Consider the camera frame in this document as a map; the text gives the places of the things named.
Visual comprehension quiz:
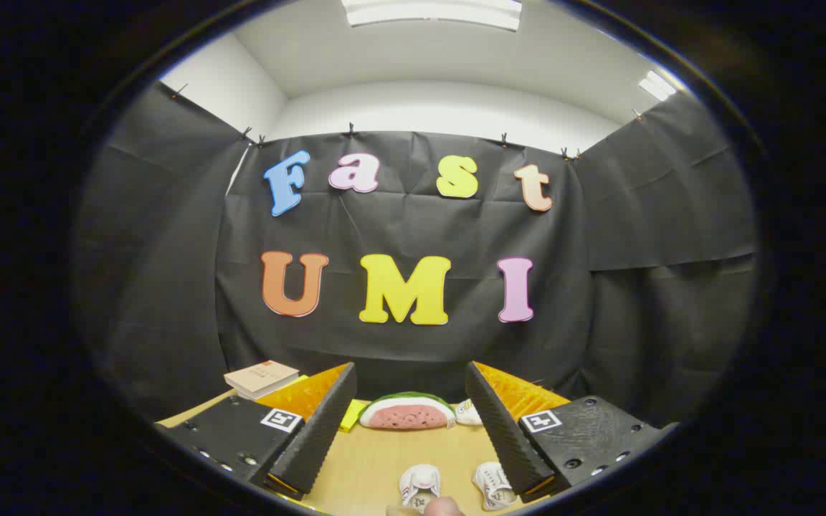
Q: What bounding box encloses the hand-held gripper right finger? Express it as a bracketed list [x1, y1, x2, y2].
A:
[465, 360, 679, 504]

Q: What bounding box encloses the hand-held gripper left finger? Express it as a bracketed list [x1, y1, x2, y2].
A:
[157, 362, 358, 501]

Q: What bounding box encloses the white canvas shoe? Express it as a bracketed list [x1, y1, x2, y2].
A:
[399, 464, 443, 513]
[472, 462, 518, 512]

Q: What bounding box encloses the yellow book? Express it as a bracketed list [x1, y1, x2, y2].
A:
[339, 399, 369, 433]

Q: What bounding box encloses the watermelon slice plush toy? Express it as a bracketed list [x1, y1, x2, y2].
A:
[359, 391, 457, 431]

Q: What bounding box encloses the small ceiling light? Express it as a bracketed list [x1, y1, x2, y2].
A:
[637, 70, 678, 102]

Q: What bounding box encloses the long ceiling light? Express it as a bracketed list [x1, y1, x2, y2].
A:
[341, 0, 523, 32]

